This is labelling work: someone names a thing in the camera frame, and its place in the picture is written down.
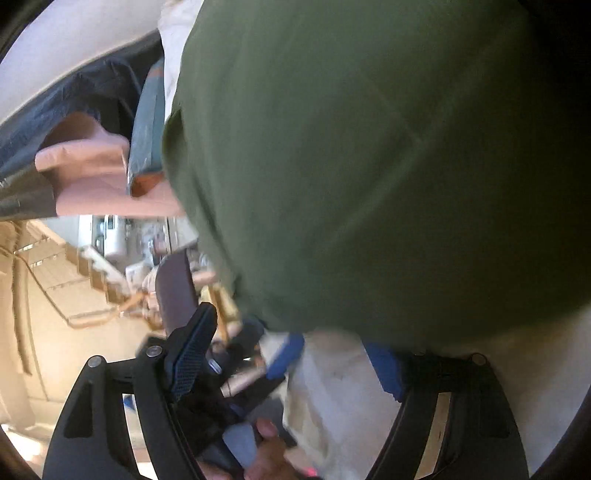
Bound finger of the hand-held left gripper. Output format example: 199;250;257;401
265;333;305;380

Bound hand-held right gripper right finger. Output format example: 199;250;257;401
362;342;529;480

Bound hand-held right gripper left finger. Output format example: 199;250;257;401
41;302;219;480

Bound olive green pants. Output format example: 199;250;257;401
161;0;591;356

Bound person's left hand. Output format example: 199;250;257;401
242;418;305;480

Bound light wooden chair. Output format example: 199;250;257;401
198;272;241;342

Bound cream bear-print duvet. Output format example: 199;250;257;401
157;0;591;480

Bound pink curtain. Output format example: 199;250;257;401
34;112;188;219

